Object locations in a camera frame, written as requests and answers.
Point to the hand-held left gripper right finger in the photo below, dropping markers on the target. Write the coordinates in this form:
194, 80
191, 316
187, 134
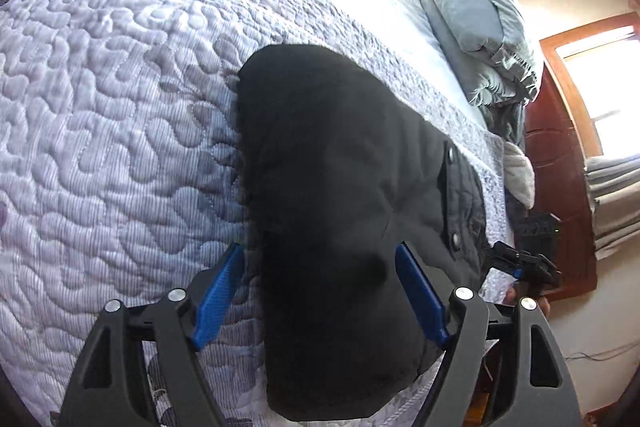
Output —
420, 297

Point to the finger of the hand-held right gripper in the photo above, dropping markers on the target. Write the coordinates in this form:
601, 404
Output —
535, 272

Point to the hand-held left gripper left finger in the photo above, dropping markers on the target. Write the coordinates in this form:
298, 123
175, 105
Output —
220, 297

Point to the black jacket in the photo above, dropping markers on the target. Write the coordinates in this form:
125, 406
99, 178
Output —
325, 157

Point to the person's right hand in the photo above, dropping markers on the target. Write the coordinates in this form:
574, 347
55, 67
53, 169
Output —
510, 296

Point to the white fleece blanket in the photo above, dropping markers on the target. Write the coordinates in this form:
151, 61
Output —
520, 177

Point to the brown wooden headboard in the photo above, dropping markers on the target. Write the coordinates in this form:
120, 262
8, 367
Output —
555, 147

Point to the wooden framed window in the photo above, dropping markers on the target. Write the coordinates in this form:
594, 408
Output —
600, 72

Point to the white bed sheet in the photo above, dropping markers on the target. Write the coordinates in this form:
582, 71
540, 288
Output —
425, 57

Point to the dark grey pillow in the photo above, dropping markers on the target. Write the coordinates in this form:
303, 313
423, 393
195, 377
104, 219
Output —
442, 32

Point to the grey-green comforter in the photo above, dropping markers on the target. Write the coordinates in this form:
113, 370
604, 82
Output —
480, 17

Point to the grey quilted bedspread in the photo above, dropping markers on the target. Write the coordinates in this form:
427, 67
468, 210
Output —
100, 107

